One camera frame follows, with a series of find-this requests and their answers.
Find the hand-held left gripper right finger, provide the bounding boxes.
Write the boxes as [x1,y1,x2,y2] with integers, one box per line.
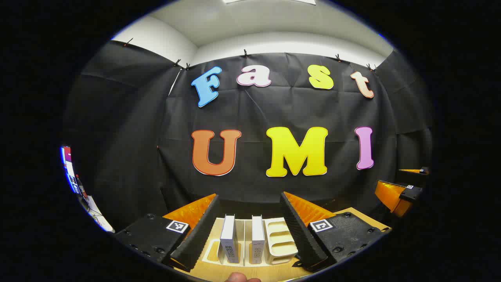
[279,191,392,273]

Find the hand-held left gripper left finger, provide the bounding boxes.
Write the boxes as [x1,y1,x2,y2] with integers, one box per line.
[114,193,220,273]

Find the white bookshelf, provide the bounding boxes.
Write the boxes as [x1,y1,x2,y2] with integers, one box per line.
[202,217,299,268]

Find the white book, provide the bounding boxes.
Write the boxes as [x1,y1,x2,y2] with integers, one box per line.
[219,214,238,264]
[250,215,267,265]

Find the black backdrop cloth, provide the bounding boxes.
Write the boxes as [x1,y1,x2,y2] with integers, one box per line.
[63,39,433,231]

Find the colourful printed board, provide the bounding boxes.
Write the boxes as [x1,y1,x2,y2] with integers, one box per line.
[60,145,88,198]

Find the row of black backdrop clips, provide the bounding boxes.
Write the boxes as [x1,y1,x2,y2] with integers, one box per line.
[123,37,378,73]

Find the ceiling light panel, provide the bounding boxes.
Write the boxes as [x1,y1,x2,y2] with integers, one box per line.
[222,0,317,5]

